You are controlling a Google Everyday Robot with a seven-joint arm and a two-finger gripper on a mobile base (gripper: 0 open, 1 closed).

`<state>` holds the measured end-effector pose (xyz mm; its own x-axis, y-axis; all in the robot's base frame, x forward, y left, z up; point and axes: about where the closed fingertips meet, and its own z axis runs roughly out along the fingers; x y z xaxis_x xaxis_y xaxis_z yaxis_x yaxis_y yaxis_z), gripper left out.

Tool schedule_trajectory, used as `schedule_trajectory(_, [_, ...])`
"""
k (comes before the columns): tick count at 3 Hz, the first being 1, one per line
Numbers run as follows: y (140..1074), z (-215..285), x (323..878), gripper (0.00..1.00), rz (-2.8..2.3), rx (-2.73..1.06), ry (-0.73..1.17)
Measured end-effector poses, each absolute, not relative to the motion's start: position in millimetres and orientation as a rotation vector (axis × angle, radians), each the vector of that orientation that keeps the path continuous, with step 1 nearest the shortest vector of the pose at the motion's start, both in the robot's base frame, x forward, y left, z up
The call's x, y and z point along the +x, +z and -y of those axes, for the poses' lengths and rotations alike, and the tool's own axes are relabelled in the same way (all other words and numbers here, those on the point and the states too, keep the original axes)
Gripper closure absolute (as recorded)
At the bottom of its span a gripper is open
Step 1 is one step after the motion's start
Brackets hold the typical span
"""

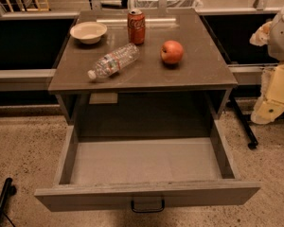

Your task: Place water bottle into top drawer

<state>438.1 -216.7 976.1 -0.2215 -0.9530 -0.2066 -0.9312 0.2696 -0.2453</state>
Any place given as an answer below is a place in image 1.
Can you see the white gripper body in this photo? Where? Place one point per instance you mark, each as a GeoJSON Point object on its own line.
{"type": "Point", "coordinates": [282, 37]}

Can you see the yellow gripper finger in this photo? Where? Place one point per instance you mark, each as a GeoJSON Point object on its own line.
{"type": "Point", "coordinates": [265, 112]}

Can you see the clear plastic water bottle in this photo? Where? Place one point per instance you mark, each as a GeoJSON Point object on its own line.
{"type": "Point", "coordinates": [114, 61]}

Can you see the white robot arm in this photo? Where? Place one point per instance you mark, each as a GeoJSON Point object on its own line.
{"type": "Point", "coordinates": [272, 35]}

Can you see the grey drawer cabinet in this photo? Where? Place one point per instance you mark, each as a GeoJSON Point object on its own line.
{"type": "Point", "coordinates": [155, 100]}

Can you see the open grey top drawer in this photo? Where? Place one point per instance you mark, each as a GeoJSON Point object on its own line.
{"type": "Point", "coordinates": [183, 172]}

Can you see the black stand leg right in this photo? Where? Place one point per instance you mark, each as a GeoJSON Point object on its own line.
{"type": "Point", "coordinates": [252, 139]}

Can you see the black stand leg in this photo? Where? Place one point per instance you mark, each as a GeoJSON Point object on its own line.
{"type": "Point", "coordinates": [252, 139]}
{"type": "Point", "coordinates": [8, 190]}

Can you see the red apple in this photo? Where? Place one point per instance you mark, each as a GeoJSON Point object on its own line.
{"type": "Point", "coordinates": [171, 52]}

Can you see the red cola can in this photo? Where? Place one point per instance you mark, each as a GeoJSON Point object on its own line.
{"type": "Point", "coordinates": [136, 26]}

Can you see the white label under tabletop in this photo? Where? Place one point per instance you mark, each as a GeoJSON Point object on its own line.
{"type": "Point", "coordinates": [103, 98]}

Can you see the white bowl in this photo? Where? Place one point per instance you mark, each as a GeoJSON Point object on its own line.
{"type": "Point", "coordinates": [88, 32]}

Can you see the black stand leg left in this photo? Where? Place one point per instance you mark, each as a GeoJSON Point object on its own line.
{"type": "Point", "coordinates": [8, 190]}

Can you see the black drawer handle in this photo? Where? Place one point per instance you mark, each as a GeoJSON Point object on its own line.
{"type": "Point", "coordinates": [148, 207]}

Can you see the white wire basket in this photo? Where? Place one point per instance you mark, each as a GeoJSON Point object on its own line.
{"type": "Point", "coordinates": [170, 4]}

